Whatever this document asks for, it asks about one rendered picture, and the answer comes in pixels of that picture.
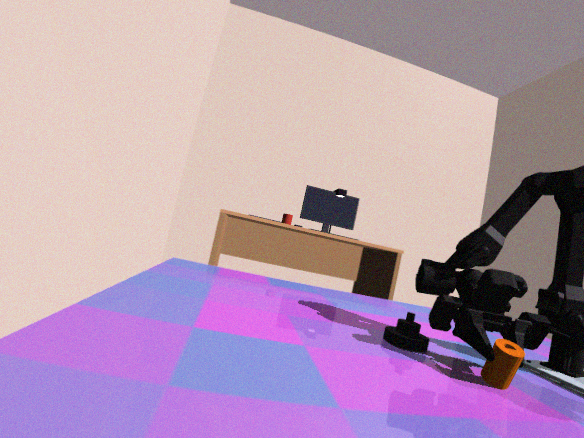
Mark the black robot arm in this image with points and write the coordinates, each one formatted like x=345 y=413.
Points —
x=563 y=301

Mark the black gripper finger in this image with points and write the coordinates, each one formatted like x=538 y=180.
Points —
x=470 y=329
x=518 y=332

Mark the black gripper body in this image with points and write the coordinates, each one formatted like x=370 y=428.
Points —
x=448 y=307

